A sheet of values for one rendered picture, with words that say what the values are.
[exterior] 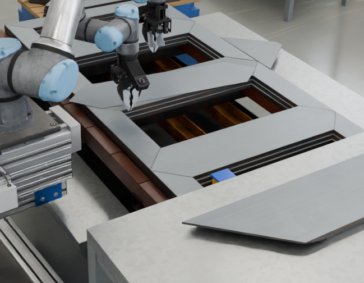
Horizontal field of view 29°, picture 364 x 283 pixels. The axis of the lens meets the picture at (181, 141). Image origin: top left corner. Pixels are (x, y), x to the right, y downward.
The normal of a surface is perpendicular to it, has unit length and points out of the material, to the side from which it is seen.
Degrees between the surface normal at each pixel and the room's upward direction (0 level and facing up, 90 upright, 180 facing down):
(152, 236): 0
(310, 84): 0
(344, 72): 0
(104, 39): 90
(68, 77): 96
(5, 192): 90
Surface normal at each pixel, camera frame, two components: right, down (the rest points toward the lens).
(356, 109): 0.04, -0.84
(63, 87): 0.88, 0.36
